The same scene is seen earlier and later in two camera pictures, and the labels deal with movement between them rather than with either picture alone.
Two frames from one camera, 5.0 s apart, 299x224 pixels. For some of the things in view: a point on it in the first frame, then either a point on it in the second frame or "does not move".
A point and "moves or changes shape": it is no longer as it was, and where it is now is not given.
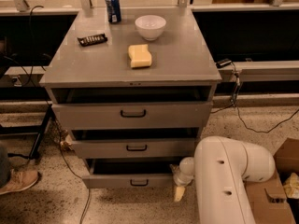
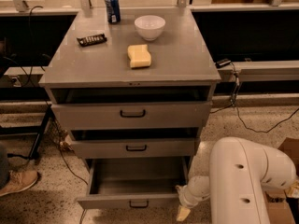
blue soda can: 113,7 does not move
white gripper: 179,179 -> 189,197
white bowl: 150,27 does not move
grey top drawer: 133,115 does not move
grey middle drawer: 109,148 does not move
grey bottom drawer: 117,173 moves or changes shape
